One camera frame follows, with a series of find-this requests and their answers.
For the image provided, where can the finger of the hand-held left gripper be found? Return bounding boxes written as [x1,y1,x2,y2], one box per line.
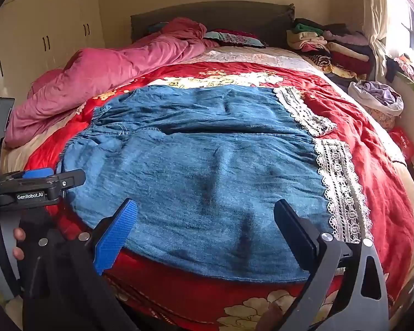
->
[22,167,55,180]
[57,169,87,195]

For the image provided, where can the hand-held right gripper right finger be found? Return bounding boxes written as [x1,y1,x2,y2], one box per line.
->
[274,198,390,331]

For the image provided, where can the cream curtain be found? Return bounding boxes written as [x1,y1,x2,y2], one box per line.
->
[360,0,390,74]

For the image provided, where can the pink duvet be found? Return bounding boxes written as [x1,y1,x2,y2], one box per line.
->
[3,17,221,149]

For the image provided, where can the cream wardrobe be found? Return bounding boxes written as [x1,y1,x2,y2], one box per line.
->
[0,0,106,107]

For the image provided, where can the red floral blanket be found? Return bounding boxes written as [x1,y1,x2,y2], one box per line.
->
[22,61,414,331]

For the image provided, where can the dark grey headboard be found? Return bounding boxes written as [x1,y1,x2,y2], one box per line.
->
[130,1,295,49]

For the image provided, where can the person's left hand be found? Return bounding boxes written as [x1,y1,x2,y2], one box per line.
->
[0,226,25,282]

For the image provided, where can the teal floral pillow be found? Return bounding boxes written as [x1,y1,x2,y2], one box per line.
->
[203,29,268,49]

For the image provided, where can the window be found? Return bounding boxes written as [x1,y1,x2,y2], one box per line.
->
[386,0,414,57]

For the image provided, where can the red paper bag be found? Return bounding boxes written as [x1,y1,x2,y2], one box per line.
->
[388,126,414,162]

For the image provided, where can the white bag with purple clothes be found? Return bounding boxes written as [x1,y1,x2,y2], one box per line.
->
[348,80,404,117]

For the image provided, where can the blue denim pants lace trim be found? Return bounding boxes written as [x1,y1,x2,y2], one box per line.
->
[60,84,375,281]

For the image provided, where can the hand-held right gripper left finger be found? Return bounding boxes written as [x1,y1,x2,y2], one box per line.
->
[21,198,139,331]

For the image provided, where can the pile of folded clothes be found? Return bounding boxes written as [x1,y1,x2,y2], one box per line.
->
[286,18,376,81]

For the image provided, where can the clothes heap on windowsill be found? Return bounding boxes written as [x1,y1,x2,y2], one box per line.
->
[386,53,414,92]

